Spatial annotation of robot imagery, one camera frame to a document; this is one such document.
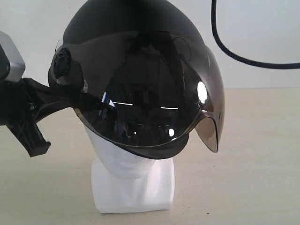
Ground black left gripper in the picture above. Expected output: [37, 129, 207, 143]
[0, 80, 80, 157]

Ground black helmet with visor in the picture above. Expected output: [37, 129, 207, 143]
[48, 0, 225, 159]

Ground white mannequin head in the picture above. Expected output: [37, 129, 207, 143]
[85, 127, 175, 214]

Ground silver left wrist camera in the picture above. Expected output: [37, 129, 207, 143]
[0, 31, 26, 83]

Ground black cable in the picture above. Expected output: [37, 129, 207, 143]
[210, 0, 300, 70]

